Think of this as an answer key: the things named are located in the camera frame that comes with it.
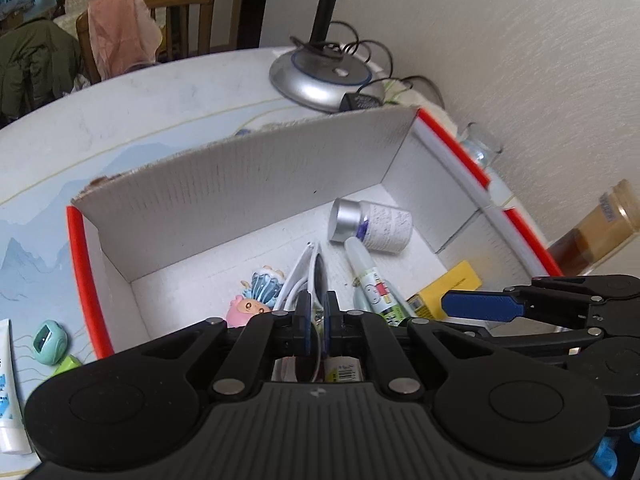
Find mint green finger counter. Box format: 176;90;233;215
31;320;68;367

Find clear glass jar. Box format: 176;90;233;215
457;122;503;171

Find wooden chair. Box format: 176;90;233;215
75;0;217;83

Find olive green jacket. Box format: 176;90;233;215
0;17;83;123

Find white desk lamp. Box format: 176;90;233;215
269;0;388;113

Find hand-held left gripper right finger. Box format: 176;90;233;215
324;290;501;397

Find yellow small box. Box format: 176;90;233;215
406;260;483;318

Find silver cap white bottle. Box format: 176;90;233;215
327;198;413;256

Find white glue bottle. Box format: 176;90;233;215
344;236;416;327

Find brown glass bottle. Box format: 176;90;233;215
546;179;640;278

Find pink and blue toy figurine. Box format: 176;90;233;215
226;266;287;328

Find black power adapter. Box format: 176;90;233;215
339;92;385;113

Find black lamp cable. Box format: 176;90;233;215
290;20;447;111

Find white and blue tube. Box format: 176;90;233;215
0;319;32;456

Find red and white cardboard box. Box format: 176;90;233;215
66;107;566;361

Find person's right hand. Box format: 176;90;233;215
592;427;640;479

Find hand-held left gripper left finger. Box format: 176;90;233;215
140;291;315;397

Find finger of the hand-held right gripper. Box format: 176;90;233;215
440;274;640;333
450;324;608;358

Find pink cloth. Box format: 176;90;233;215
87;0;163;81

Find white sunglasses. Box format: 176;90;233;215
272;241;330;383

